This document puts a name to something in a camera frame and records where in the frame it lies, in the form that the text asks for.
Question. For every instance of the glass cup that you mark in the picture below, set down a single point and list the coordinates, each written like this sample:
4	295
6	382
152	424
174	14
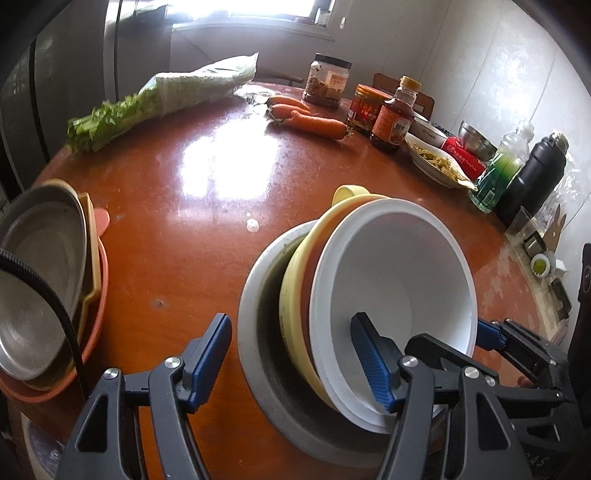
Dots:
521	226

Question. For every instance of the small white green-centred gadget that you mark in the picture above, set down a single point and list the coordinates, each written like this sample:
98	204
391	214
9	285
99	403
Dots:
542	265

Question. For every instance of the carrot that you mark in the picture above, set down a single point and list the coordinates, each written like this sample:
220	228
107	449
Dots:
318	123
288	101
284	112

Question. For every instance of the window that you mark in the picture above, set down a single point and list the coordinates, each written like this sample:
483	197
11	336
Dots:
240	14

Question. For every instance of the small white printed bowl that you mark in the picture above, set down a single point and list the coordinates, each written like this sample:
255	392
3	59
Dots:
427	131

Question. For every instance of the small steel bowl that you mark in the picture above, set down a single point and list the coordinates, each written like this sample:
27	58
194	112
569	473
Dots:
478	141

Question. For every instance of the celery in plastic bag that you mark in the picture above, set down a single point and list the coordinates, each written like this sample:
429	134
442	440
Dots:
194	85

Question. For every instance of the sauce bottle orange cap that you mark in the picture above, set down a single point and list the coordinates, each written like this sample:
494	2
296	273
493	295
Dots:
392	122

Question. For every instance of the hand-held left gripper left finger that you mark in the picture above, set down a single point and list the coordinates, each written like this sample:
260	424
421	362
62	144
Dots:
212	360

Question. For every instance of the yellow shell-shaped plate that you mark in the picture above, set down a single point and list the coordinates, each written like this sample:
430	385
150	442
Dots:
91	258

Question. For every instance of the round metal plate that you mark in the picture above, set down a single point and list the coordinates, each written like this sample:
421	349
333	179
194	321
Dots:
37	277

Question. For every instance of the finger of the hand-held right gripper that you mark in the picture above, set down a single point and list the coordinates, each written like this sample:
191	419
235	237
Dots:
429	348
490	334

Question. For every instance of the clear jar black lid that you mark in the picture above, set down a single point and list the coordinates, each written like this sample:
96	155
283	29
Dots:
325	83

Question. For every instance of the stainless steel bowl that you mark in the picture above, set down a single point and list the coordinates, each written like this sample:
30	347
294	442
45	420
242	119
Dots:
258	369

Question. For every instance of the white bowl red outside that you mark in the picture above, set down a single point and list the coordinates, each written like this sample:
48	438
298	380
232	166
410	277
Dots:
392	277

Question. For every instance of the black thermos flask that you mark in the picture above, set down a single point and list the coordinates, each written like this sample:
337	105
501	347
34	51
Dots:
535	180

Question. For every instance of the red tissue pack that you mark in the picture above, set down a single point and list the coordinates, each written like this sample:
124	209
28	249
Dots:
466	158

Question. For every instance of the red sauce jar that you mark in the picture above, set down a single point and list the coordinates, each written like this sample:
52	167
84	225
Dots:
367	110

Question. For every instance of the small white scrap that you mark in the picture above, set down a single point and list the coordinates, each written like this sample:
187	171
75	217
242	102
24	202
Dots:
252	225

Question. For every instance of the white dish with food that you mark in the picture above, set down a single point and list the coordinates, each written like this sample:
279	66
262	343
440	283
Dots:
434	161

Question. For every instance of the green drink bottle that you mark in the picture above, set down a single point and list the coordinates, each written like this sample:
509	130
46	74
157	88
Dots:
501	170

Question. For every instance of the grey refrigerator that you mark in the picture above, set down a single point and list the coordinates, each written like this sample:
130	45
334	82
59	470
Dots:
69	60

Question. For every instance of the wooden chair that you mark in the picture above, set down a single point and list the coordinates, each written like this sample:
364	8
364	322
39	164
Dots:
277	74
385	79

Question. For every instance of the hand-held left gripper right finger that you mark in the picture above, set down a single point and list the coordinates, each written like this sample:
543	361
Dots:
369	364

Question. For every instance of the pink plate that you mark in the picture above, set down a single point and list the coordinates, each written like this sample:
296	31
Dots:
100	221

